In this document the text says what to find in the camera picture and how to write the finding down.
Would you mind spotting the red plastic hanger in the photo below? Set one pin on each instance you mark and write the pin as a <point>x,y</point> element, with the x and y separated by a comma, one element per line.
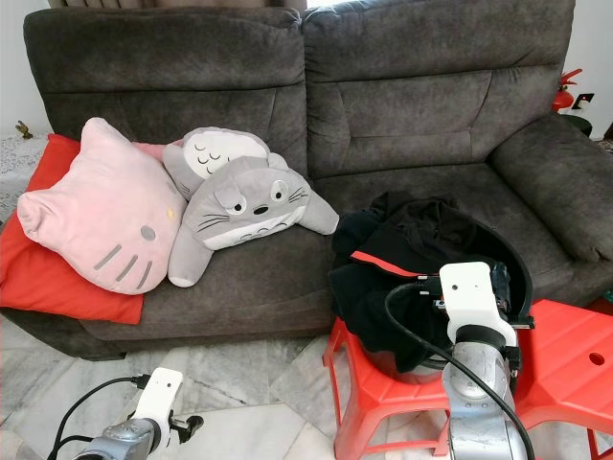
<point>383,264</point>

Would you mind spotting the black plastic bucket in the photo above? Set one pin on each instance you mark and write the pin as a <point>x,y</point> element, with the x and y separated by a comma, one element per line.
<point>479,235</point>

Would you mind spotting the black crumpled garment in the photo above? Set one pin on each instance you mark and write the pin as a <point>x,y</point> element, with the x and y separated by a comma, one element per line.
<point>412,225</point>

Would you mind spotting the red cushion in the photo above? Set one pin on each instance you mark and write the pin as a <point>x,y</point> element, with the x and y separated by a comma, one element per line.
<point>48,278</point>

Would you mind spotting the white lace covered side table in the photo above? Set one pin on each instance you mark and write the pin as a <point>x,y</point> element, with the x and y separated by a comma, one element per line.
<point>14,158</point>

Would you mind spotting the red fire extinguisher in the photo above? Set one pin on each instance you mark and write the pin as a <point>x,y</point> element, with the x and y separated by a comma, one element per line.
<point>565,91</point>

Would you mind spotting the dark grey fabric sofa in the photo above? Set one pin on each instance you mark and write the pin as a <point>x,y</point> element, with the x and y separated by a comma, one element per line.
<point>421,105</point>

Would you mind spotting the grey wide-eyed Totoro plush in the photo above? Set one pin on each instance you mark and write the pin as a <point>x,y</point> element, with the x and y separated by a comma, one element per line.
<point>249,216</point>

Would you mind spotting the pink cat face cushion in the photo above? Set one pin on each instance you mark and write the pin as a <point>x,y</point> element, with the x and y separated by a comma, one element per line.
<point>101,216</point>

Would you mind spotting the small brass figurine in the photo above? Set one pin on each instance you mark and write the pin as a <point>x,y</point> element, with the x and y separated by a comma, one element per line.
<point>22,127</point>

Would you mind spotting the grey sleeping Totoro plush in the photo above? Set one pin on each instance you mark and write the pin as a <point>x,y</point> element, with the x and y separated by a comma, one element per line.
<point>215,153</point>

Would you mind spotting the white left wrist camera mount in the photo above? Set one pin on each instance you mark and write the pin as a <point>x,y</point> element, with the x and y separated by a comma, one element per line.
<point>161,393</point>

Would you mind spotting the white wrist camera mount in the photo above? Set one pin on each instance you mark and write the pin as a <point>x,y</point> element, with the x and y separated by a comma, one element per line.
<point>474,292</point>
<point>161,393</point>

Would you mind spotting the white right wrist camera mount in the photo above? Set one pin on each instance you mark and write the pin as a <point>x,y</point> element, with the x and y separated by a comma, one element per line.
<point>474,292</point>

